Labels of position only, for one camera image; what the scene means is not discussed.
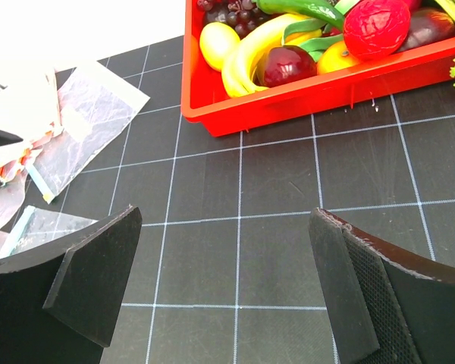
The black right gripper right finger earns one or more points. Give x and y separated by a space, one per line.
385 304

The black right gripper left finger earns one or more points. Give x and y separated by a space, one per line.
59 302

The red textured fruit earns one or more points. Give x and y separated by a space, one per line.
376 29

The orange zipper bag stack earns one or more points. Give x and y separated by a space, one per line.
29 118

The red plastic bin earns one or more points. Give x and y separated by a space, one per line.
204 100

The orange tangerine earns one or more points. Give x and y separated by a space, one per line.
337 57

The dark red apple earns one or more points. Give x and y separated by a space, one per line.
285 64

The yellow banana bunch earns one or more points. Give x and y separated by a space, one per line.
240 66

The pink dragon fruit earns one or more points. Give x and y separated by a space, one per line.
427 26

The yellow lemon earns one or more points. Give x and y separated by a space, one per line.
216 42

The green chili pepper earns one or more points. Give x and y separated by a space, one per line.
319 9

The dark purple grapes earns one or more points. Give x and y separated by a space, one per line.
243 16

